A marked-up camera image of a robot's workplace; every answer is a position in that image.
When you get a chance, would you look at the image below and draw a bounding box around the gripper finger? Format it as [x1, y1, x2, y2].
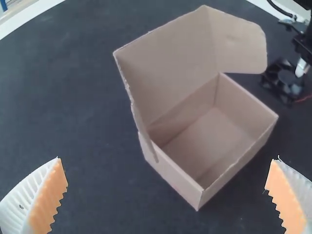
[264, 154, 312, 234]
[0, 156, 69, 234]

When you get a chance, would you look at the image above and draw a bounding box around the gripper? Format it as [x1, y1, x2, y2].
[285, 21, 312, 96]

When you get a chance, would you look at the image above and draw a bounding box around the black square fan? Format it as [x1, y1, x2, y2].
[260, 57, 312, 108]

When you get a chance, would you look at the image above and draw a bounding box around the cardboard box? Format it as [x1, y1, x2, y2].
[112, 4, 279, 212]

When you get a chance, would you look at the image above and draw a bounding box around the black mat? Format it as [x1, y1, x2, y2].
[0, 0, 312, 234]

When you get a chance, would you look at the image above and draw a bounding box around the black cable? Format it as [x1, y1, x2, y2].
[267, 0, 297, 25]

